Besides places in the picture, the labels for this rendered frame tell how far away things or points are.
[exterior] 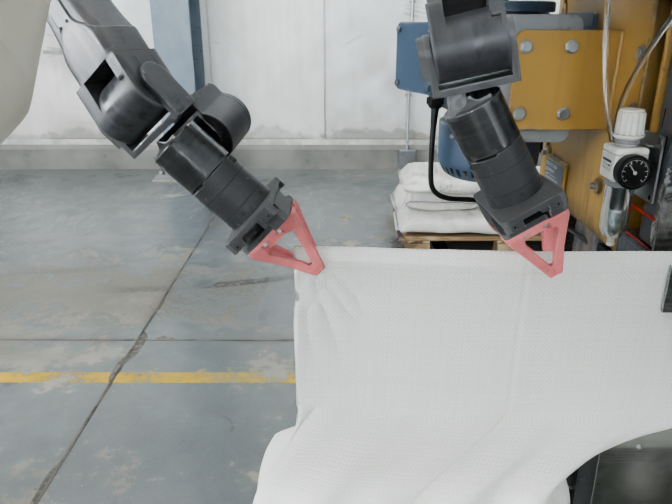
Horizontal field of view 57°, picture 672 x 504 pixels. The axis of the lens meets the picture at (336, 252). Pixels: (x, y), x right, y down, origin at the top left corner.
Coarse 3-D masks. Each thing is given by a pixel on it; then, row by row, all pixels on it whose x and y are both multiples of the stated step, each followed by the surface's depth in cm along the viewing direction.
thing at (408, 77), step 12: (408, 24) 84; (420, 24) 81; (408, 36) 84; (420, 36) 82; (396, 48) 88; (408, 48) 85; (396, 60) 88; (408, 60) 85; (396, 72) 89; (408, 72) 86; (420, 72) 83; (396, 84) 89; (408, 84) 86; (420, 84) 84; (432, 96) 87; (432, 108) 87
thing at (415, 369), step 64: (320, 256) 66; (384, 256) 66; (448, 256) 65; (512, 256) 65; (576, 256) 65; (640, 256) 66; (320, 320) 69; (384, 320) 69; (448, 320) 68; (512, 320) 68; (576, 320) 68; (640, 320) 68; (320, 384) 72; (384, 384) 72; (448, 384) 71; (512, 384) 71; (576, 384) 71; (640, 384) 71; (320, 448) 72; (384, 448) 71; (448, 448) 71; (512, 448) 71; (576, 448) 71
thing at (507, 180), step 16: (512, 144) 58; (480, 160) 59; (496, 160) 58; (512, 160) 58; (528, 160) 59; (480, 176) 60; (496, 176) 59; (512, 176) 58; (528, 176) 59; (480, 192) 66; (496, 192) 60; (512, 192) 59; (528, 192) 59; (544, 192) 59; (560, 192) 57; (496, 208) 61; (512, 208) 59; (528, 208) 58; (512, 224) 58
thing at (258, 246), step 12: (252, 228) 65; (288, 228) 63; (300, 228) 63; (252, 240) 64; (264, 240) 63; (276, 240) 64; (300, 240) 64; (252, 252) 63; (264, 252) 64; (276, 252) 66; (312, 252) 65; (276, 264) 65; (288, 264) 66; (300, 264) 66; (312, 264) 66
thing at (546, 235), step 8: (544, 208) 59; (560, 208) 59; (552, 216) 59; (488, 224) 66; (496, 232) 65; (544, 232) 65; (552, 232) 65; (544, 240) 65; (552, 240) 65; (544, 248) 66; (552, 248) 66
